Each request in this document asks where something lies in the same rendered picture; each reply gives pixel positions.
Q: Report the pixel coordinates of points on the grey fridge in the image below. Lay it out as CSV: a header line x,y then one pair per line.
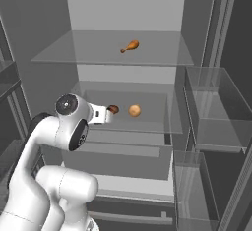
x,y
124,9

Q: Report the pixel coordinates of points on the low grey fridge drawer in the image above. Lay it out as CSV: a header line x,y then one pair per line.
x,y
131,208

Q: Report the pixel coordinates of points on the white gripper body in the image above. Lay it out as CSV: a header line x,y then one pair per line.
x,y
110,117

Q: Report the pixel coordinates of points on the wide glass fridge shelf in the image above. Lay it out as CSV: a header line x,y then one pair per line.
x,y
98,49

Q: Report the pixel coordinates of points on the narrow clear door bin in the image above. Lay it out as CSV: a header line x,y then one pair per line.
x,y
193,189

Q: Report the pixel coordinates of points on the large clear door bin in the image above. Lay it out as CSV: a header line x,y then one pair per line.
x,y
220,110

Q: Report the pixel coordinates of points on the dark grey door bin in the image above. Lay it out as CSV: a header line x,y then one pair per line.
x,y
8,77

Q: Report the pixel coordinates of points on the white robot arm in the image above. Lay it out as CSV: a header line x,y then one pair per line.
x,y
39,149

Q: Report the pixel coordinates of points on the dark brown chicken drumstick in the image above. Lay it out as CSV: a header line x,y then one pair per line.
x,y
114,109

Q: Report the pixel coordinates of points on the short glass fridge shelf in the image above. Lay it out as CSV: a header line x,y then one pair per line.
x,y
147,92

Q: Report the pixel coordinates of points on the round orange squash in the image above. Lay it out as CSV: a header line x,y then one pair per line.
x,y
134,110

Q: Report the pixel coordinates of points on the orange chicken drumstick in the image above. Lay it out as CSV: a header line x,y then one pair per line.
x,y
132,45

